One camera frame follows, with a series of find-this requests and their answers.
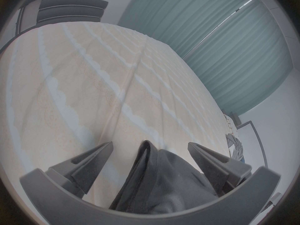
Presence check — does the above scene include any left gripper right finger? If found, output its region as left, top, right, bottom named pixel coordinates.
left=187, top=142, right=252, bottom=197

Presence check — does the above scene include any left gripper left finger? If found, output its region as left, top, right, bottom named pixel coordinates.
left=47, top=141, right=114, bottom=198

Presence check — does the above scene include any black T-shirt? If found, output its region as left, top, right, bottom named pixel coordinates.
left=109, top=140, right=219, bottom=214

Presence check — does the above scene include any pile of clothes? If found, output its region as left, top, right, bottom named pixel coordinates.
left=225, top=133, right=245, bottom=164

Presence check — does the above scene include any bed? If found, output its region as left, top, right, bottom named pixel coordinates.
left=0, top=22, right=269, bottom=208

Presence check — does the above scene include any white printed pillow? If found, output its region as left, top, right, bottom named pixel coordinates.
left=223, top=113, right=239, bottom=135

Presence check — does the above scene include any blue-green curtain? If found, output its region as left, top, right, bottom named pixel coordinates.
left=117, top=0, right=255, bottom=57
left=183, top=0, right=294, bottom=115

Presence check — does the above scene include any black chest of drawers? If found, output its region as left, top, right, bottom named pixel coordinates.
left=15, top=0, right=109, bottom=36

